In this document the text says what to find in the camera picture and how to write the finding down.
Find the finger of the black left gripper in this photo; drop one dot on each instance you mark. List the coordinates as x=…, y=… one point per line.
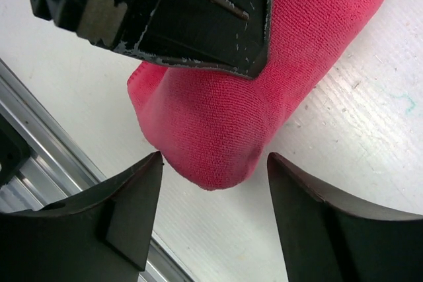
x=228, y=35

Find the pink red towel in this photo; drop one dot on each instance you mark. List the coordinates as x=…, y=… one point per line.
x=212, y=127

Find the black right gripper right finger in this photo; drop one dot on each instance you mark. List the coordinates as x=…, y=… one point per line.
x=327, y=234

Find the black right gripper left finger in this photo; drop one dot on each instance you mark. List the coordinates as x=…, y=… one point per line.
x=100, y=234

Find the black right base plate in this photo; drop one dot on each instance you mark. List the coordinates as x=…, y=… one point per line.
x=14, y=151

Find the aluminium mounting rail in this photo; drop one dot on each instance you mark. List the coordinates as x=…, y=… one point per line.
x=57, y=169

